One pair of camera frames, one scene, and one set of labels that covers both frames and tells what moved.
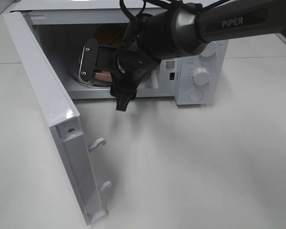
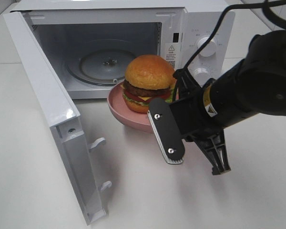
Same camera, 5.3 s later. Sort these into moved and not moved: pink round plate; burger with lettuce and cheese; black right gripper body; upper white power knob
Moved: black right gripper body; pink round plate; burger with lettuce and cheese
Not moved: upper white power knob
